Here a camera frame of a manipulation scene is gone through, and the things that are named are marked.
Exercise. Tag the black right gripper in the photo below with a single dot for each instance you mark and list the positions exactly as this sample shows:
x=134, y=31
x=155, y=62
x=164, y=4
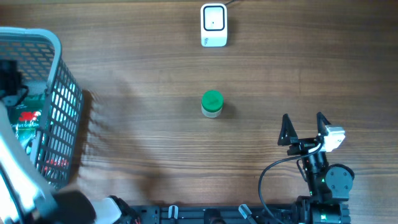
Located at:
x=301, y=144

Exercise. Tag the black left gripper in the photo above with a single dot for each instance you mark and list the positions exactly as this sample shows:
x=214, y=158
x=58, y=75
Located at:
x=13, y=65

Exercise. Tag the green 3M gloves packet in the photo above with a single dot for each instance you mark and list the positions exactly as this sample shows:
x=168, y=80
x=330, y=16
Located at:
x=25, y=119

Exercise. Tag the green lidded plastic jar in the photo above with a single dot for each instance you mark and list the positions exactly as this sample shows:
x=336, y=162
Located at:
x=212, y=103

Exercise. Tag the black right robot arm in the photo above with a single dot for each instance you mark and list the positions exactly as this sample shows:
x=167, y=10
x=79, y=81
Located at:
x=329, y=184

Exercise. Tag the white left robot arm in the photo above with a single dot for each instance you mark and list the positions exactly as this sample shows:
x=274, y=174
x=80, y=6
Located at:
x=25, y=195

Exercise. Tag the white barcode scanner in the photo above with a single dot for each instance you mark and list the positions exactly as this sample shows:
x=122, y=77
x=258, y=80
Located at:
x=214, y=25

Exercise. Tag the grey plastic shopping basket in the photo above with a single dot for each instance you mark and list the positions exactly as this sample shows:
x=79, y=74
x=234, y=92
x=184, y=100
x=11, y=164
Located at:
x=38, y=53

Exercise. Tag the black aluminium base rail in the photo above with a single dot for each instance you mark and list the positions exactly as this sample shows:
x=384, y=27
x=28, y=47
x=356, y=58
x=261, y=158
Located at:
x=206, y=215

